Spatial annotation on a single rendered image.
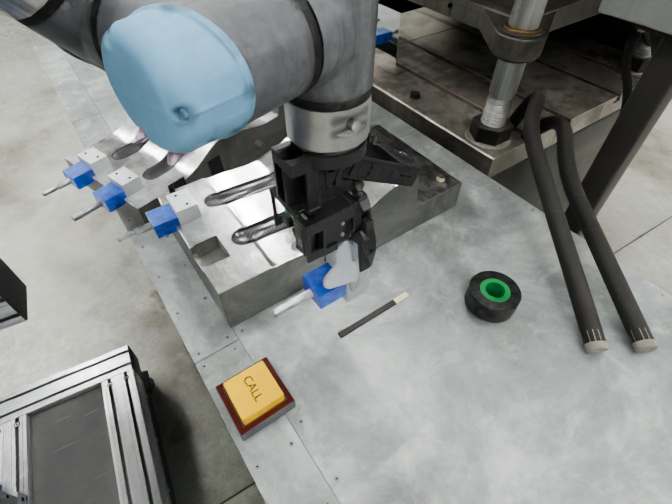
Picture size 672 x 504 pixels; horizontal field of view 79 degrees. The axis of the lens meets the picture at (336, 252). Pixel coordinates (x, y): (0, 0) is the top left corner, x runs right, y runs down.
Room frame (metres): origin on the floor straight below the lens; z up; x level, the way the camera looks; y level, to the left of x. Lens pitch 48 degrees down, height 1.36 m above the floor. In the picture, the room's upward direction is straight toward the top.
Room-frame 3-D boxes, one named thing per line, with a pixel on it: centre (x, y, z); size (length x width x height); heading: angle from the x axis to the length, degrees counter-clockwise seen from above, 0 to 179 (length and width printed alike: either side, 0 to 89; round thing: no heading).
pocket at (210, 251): (0.42, 0.19, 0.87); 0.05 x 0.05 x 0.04; 35
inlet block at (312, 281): (0.32, 0.02, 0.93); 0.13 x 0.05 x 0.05; 125
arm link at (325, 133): (0.33, 0.01, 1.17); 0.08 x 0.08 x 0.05
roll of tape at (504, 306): (0.39, -0.25, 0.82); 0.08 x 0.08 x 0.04
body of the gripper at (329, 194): (0.33, 0.01, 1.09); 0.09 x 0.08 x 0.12; 125
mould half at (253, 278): (0.59, 0.04, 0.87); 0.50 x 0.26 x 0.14; 125
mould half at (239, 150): (0.84, 0.31, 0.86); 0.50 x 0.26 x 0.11; 142
